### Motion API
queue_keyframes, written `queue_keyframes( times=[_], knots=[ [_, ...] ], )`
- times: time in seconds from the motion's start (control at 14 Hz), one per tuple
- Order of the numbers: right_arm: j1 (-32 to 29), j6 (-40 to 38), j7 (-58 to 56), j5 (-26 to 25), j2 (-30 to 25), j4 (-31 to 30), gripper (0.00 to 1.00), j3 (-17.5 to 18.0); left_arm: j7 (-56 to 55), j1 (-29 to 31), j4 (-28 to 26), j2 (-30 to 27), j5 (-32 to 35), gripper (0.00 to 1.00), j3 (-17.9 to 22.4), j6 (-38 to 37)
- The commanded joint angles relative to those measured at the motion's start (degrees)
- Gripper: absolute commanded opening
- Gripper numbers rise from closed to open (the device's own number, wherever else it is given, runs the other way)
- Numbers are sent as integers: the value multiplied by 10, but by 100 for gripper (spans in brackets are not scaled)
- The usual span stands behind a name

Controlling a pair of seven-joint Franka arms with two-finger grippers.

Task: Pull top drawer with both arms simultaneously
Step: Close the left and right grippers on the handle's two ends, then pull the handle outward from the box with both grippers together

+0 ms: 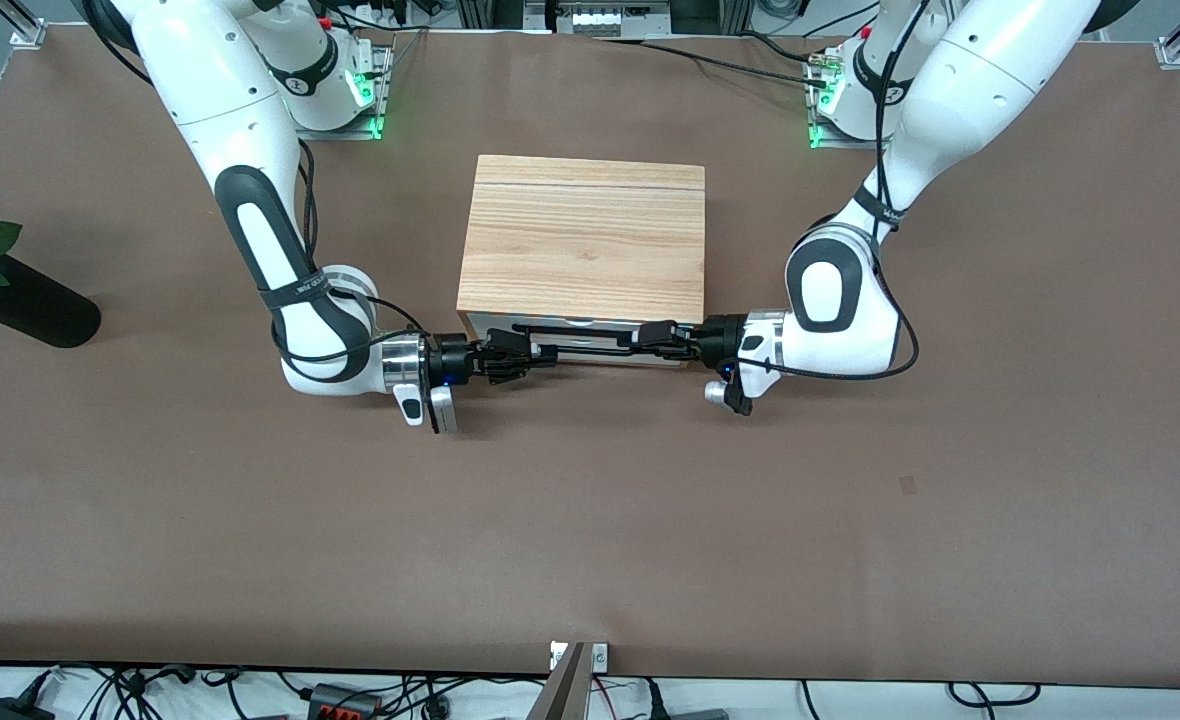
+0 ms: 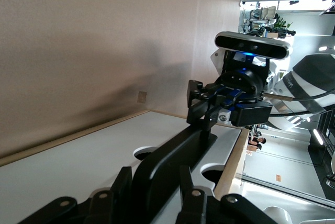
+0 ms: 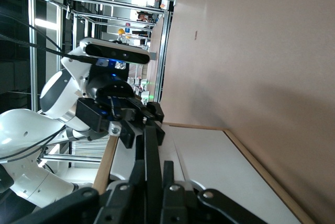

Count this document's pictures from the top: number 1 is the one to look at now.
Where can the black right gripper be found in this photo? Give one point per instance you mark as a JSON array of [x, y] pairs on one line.
[[451, 360]]

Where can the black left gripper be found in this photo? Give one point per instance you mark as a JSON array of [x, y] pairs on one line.
[[718, 340]]

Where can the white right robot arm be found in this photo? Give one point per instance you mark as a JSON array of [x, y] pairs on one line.
[[250, 120]]

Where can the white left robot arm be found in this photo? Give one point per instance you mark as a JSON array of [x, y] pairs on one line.
[[970, 90]]

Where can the light wooden drawer cabinet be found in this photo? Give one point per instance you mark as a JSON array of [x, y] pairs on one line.
[[585, 240]]

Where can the small clear tape piece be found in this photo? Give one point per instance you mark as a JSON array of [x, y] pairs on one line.
[[908, 486]]

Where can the white power strip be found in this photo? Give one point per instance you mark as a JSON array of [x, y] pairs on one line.
[[605, 18]]

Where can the black floor plug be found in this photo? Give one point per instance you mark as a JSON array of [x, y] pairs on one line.
[[685, 714]]

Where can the black and red connector box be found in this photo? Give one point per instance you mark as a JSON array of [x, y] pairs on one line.
[[345, 702]]

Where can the black ribbed vase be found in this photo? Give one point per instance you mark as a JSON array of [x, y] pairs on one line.
[[30, 305]]

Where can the black power adapter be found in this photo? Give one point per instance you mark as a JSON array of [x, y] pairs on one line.
[[12, 711]]

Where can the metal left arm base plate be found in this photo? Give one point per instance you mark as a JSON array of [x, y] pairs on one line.
[[818, 138]]

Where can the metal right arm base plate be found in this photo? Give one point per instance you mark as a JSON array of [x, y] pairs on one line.
[[378, 95]]

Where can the white metal bracket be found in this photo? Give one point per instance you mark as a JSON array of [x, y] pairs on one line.
[[600, 657]]

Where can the brown wooden post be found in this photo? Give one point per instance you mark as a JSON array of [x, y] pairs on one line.
[[562, 690]]

